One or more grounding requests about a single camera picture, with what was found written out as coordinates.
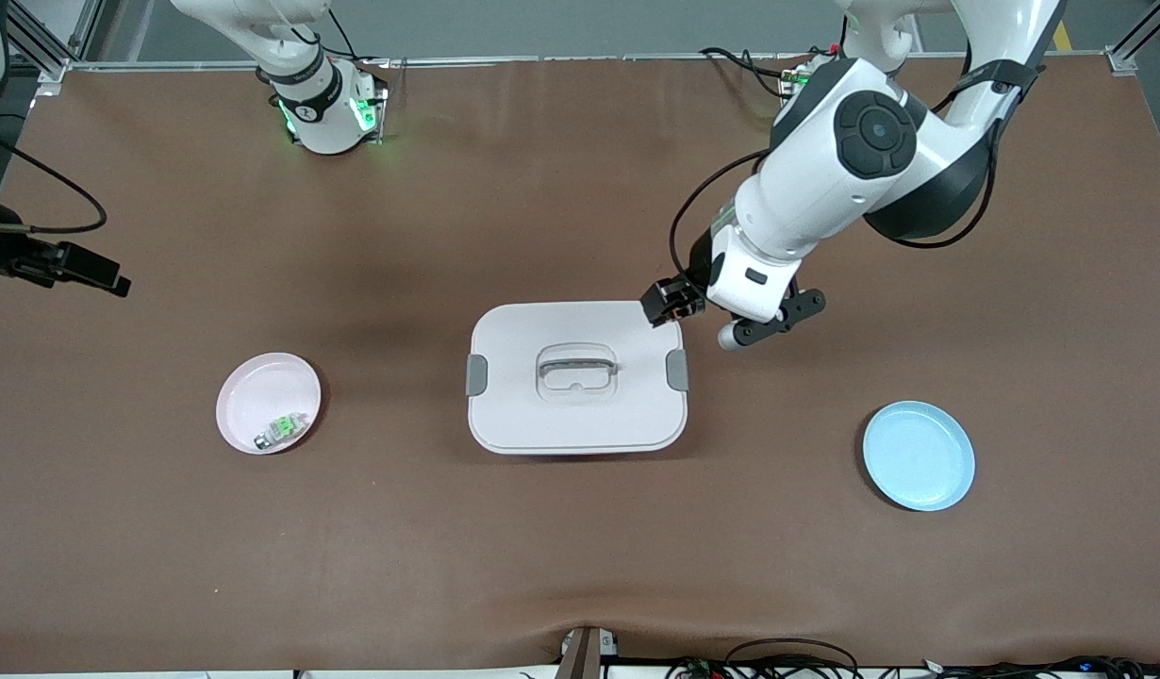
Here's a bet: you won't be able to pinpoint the white lidded storage box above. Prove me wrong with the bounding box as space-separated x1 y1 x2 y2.
465 301 691 458

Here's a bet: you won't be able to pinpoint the pink round plate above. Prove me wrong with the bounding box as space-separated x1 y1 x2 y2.
215 352 323 456

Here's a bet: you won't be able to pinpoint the brown table mat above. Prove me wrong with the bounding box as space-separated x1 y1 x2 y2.
0 52 1160 672

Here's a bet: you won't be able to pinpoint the light blue round plate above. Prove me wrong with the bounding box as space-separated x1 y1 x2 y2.
862 400 976 513

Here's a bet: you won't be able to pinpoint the black left base cable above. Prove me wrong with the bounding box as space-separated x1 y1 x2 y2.
698 45 790 100

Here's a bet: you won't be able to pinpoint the black base cable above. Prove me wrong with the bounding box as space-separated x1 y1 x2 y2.
698 45 790 100
327 9 364 62

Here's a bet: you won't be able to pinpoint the aluminium frame extrusion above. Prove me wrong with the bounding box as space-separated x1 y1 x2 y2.
5 0 81 84
1103 14 1160 76

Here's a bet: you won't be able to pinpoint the aluminium table frame rail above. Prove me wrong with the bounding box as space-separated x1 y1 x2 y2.
66 54 1133 73

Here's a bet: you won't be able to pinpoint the green push-button switch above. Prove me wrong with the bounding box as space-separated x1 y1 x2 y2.
254 411 309 451

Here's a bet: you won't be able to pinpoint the black right base cable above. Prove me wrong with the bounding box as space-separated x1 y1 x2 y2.
327 9 364 62

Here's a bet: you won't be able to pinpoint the black looped cable bundle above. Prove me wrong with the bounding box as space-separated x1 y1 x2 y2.
665 638 864 679

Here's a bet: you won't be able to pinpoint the aluminium camera post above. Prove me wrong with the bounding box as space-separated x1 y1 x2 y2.
556 625 621 679

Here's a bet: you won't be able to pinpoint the black table edge cables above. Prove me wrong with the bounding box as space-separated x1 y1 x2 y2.
920 655 1160 679

